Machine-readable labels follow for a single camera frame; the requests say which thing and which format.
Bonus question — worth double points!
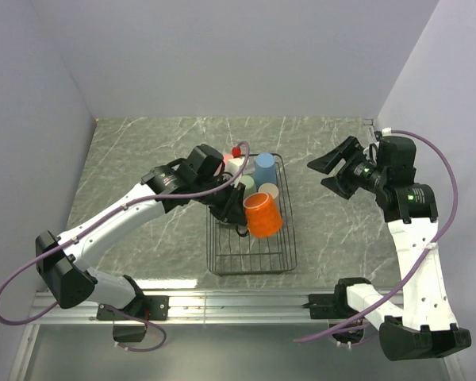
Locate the pink plastic cup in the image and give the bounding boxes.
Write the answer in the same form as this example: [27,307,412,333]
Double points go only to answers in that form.
[214,153,233,176]

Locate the green cup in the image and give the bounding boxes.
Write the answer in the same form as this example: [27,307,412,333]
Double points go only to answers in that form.
[239,175,257,199]

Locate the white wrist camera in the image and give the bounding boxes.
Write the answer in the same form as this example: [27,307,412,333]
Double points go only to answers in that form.
[364,125,394,160]
[225,146,248,182]

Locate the beige plastic cup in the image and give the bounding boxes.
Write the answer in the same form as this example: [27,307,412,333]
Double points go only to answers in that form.
[258,183,279,201]

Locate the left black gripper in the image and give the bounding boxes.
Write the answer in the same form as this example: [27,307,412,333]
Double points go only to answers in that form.
[194,175,248,225]

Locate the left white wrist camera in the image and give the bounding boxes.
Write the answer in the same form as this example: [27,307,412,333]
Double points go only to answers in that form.
[225,146,248,182]

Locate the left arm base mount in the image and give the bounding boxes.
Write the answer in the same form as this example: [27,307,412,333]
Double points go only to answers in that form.
[96,295,170,344]

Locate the aluminium rail frame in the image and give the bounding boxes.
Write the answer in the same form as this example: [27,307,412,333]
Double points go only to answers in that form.
[7,117,461,381]

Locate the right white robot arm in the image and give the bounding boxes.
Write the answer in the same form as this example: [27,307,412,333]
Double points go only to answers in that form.
[307,136,471,361]

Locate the blue plastic cup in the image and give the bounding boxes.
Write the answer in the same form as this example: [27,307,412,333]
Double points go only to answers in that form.
[253,152,277,188]

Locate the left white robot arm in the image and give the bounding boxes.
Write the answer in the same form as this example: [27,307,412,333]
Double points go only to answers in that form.
[36,144,248,319]

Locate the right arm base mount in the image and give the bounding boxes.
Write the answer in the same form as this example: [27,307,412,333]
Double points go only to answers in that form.
[302,294,378,347]

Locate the black wire dish rack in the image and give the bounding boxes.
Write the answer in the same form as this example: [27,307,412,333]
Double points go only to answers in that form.
[206,153,298,276]

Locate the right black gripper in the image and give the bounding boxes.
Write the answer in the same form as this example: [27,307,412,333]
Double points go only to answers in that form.
[307,135,387,200]

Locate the orange transparent mug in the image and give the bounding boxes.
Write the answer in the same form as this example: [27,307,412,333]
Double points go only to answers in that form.
[241,192,283,238]

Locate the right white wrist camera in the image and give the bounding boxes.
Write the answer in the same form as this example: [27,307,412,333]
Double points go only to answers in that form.
[364,125,394,160]

